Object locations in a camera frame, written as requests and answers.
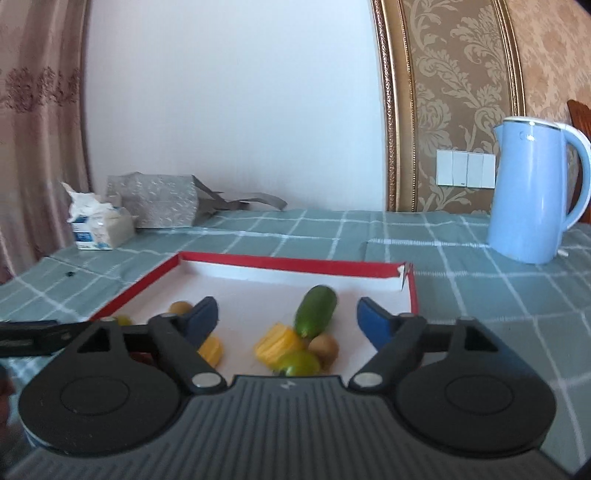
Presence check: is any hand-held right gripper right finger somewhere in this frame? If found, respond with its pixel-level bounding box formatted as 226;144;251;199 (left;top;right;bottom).
348;298;514;394

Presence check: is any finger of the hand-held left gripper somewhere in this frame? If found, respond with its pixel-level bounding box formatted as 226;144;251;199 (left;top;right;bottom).
0;320;95;357

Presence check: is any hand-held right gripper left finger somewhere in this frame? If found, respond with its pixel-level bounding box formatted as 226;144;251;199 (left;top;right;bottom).
69;296;227;394

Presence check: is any yellow corn piece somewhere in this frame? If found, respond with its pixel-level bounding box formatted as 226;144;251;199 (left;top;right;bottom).
197;335;225;367
254;323;308;368

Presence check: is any large brown kiwi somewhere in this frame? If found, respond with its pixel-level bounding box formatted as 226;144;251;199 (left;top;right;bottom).
308;333;340;370

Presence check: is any green cucumber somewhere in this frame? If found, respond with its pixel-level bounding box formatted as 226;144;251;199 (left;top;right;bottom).
294;285;339;340

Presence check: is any red shallow cardboard box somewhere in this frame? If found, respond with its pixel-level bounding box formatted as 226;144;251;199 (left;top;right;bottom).
90;251;419;370

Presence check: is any green checked tablecloth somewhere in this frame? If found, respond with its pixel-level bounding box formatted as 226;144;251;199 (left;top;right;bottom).
0;210;591;480

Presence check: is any white tissue pack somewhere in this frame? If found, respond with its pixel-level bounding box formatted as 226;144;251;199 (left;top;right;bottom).
61;181;136;251

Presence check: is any grey patterned paper bag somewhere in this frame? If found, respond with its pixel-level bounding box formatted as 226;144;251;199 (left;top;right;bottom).
106;172;288;229

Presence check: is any light blue electric kettle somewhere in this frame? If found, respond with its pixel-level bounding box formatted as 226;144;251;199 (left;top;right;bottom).
487;117;591;265

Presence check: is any pink patterned curtain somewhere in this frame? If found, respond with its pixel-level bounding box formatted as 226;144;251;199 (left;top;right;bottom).
0;0;93;284

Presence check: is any brown wooden headboard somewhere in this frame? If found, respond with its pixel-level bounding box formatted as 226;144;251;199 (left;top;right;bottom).
567;99;591;139

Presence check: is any white wall switch panel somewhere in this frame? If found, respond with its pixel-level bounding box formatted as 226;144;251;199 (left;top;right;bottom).
436;149;497;189

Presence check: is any gold framed wall panel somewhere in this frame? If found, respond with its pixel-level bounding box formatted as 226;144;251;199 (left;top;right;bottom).
369;0;527;213

